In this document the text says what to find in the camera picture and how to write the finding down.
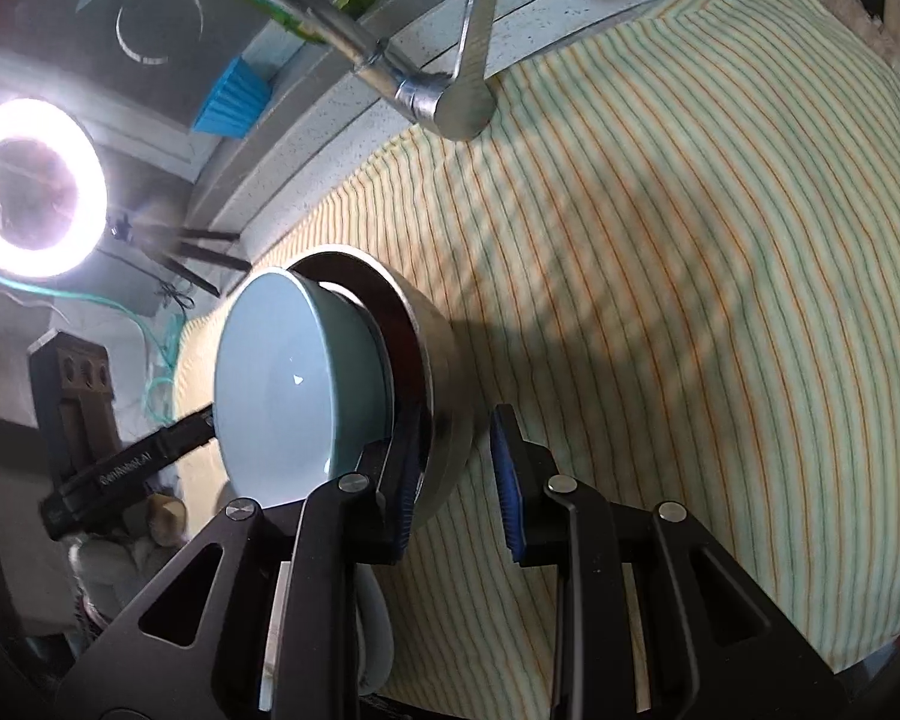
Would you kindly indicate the silver steel bowl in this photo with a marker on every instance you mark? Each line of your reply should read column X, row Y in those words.
column 446, row 390

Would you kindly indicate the chrome faucet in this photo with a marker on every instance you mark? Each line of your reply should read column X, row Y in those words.
column 435, row 101

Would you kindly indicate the blue fluted silicone cup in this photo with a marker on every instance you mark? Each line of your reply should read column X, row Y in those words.
column 232, row 97

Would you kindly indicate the white cloth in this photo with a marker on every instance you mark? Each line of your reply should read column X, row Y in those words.
column 112, row 566

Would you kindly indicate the striped yellow cloth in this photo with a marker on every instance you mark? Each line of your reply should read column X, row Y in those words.
column 682, row 277

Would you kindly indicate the black induction cooktop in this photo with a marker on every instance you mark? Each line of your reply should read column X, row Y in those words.
column 120, row 75

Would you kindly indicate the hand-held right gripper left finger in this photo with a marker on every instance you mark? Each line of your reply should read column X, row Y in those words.
column 405, row 495

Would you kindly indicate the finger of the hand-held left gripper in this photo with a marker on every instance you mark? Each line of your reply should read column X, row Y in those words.
column 187, row 431

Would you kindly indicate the light blue-green ceramic bowl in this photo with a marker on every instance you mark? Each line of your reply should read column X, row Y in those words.
column 292, row 390

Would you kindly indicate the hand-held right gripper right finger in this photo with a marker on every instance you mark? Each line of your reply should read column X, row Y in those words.
column 506, row 480

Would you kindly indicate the black tripod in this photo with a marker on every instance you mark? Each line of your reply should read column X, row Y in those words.
column 202, row 236

